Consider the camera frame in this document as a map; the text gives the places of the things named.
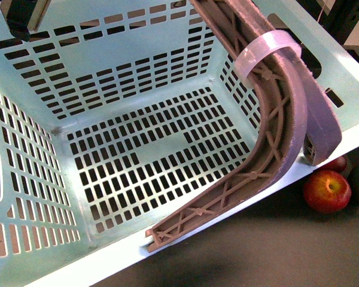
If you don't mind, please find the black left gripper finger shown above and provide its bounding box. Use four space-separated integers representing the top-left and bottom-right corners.
0 0 51 41

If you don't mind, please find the light blue plastic basket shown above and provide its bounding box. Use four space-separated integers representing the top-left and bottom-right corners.
0 1 359 286

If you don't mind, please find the red yellow apple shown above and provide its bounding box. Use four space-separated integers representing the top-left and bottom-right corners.
303 170 352 213

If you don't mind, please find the clear tape band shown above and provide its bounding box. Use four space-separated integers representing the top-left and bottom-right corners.
233 30 302 81

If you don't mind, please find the red orange mango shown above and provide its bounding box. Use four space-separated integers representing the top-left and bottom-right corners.
317 155 347 173

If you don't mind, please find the black metal shelf post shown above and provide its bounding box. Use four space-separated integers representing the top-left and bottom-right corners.
323 0 359 45

